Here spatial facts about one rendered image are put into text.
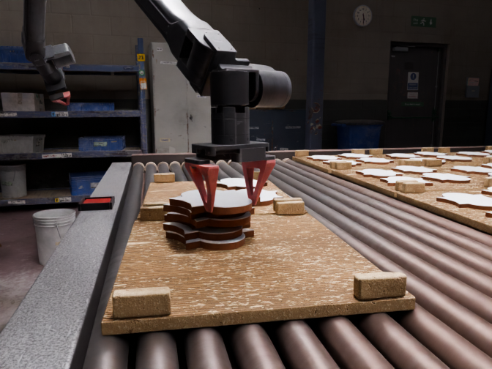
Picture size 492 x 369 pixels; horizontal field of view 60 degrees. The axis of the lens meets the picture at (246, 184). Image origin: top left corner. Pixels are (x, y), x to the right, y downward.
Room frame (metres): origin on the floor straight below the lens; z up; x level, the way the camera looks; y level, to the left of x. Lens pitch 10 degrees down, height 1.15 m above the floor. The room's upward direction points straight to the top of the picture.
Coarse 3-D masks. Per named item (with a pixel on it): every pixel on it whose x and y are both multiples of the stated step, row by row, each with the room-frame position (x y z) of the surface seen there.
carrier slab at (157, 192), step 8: (152, 184) 1.19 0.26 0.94; (160, 184) 1.19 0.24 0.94; (168, 184) 1.19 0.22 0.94; (176, 184) 1.19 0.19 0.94; (184, 184) 1.19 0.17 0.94; (192, 184) 1.19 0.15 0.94; (272, 184) 1.19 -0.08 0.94; (152, 192) 1.08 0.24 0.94; (160, 192) 1.08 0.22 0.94; (168, 192) 1.08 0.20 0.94; (176, 192) 1.08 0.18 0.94; (280, 192) 1.08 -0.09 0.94; (144, 200) 0.99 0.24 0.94; (152, 200) 0.99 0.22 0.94; (160, 200) 0.99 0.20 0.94; (168, 200) 0.99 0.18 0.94; (256, 208) 0.90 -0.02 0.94; (264, 208) 0.90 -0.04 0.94; (272, 208) 0.90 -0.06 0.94
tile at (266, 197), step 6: (240, 192) 1.02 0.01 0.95; (246, 192) 1.02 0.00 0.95; (264, 192) 1.02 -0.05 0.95; (270, 192) 1.02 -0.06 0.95; (276, 192) 1.03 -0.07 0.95; (264, 198) 0.95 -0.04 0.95; (270, 198) 0.95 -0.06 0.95; (258, 204) 0.92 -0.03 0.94; (264, 204) 0.93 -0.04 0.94; (270, 204) 0.94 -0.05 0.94
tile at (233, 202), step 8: (184, 192) 0.72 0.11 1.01; (192, 192) 0.72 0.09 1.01; (216, 192) 0.72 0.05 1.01; (224, 192) 0.72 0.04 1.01; (232, 192) 0.72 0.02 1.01; (176, 200) 0.67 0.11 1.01; (184, 200) 0.66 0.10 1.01; (192, 200) 0.66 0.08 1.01; (200, 200) 0.66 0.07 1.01; (216, 200) 0.66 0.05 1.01; (224, 200) 0.66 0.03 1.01; (232, 200) 0.66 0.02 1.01; (240, 200) 0.66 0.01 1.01; (248, 200) 0.66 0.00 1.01; (192, 208) 0.62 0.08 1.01; (200, 208) 0.62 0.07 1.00; (216, 208) 0.62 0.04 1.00; (224, 208) 0.62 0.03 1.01; (232, 208) 0.62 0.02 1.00; (240, 208) 0.62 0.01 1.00; (248, 208) 0.63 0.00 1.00
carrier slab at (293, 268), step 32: (160, 224) 0.78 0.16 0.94; (256, 224) 0.78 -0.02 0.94; (288, 224) 0.78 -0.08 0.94; (320, 224) 0.78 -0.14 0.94; (128, 256) 0.60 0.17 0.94; (160, 256) 0.60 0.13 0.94; (192, 256) 0.60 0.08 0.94; (224, 256) 0.60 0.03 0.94; (256, 256) 0.60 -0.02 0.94; (288, 256) 0.60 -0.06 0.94; (320, 256) 0.60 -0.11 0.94; (352, 256) 0.60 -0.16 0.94; (128, 288) 0.49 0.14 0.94; (192, 288) 0.49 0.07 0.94; (224, 288) 0.49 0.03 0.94; (256, 288) 0.49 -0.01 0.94; (288, 288) 0.49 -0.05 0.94; (320, 288) 0.49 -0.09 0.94; (352, 288) 0.49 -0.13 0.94; (128, 320) 0.41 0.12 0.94; (160, 320) 0.42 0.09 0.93; (192, 320) 0.42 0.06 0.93; (224, 320) 0.43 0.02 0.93; (256, 320) 0.43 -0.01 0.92
